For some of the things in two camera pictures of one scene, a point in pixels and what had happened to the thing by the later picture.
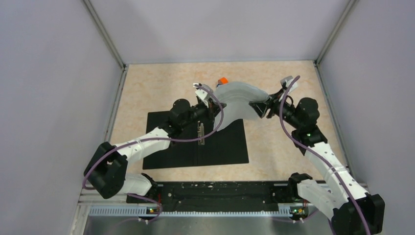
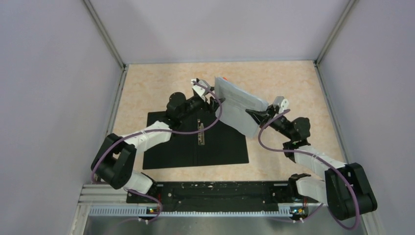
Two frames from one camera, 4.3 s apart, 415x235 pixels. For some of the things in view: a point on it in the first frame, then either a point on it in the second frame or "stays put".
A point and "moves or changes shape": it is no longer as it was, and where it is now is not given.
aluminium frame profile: [94, 197] stays put
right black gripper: [272, 103] to [261, 117]
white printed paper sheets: [237, 96] moves or changes shape
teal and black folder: [198, 144] stays put
